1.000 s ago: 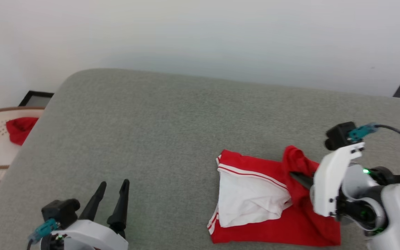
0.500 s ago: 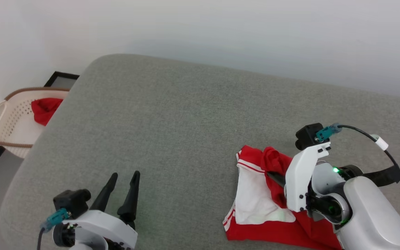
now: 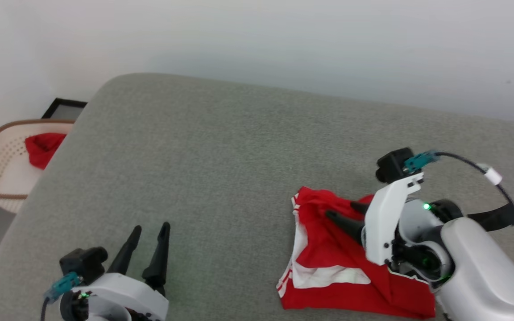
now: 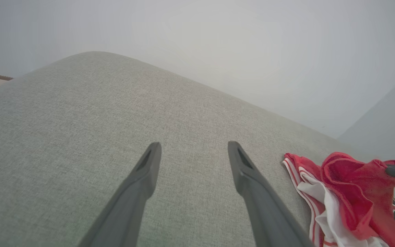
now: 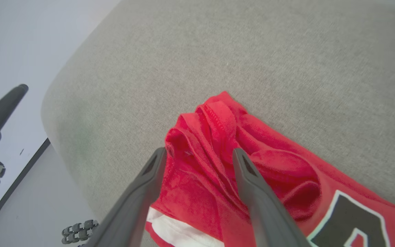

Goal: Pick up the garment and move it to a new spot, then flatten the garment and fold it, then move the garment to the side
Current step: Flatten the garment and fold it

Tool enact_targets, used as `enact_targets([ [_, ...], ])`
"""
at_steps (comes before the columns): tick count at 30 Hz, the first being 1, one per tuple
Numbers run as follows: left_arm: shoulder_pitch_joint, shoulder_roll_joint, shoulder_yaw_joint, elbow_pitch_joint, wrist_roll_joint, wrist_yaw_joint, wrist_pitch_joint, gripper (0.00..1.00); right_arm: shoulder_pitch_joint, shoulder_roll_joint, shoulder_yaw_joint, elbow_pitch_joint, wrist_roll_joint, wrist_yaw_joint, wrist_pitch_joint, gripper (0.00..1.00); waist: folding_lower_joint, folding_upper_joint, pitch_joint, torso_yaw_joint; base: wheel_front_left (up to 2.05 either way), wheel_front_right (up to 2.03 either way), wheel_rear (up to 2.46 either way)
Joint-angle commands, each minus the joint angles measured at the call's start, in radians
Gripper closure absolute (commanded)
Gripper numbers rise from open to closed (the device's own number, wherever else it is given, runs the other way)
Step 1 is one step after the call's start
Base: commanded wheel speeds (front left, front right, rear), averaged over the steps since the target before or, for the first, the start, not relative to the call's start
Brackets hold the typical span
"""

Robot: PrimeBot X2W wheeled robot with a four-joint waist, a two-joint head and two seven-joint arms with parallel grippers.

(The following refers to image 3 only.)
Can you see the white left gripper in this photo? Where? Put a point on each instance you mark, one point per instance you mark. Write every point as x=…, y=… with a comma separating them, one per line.
x=123, y=290

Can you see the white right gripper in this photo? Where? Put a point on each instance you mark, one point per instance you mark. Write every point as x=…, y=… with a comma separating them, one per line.
x=384, y=223

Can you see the red and white jersey garment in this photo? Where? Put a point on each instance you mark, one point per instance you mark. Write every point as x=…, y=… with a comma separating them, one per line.
x=328, y=249

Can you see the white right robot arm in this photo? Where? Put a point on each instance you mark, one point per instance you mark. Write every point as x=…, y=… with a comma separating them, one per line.
x=484, y=276

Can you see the plain red cloth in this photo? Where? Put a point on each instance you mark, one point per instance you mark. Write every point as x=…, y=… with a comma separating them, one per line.
x=43, y=147

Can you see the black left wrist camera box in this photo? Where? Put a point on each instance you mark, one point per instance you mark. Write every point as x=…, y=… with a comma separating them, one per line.
x=83, y=263

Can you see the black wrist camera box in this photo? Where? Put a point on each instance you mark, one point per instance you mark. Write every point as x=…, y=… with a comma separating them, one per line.
x=393, y=164
x=83, y=263

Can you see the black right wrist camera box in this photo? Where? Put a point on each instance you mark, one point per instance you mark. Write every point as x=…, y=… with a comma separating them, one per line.
x=393, y=164

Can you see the black rectangular frame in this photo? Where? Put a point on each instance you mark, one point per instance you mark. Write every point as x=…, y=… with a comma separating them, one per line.
x=67, y=103

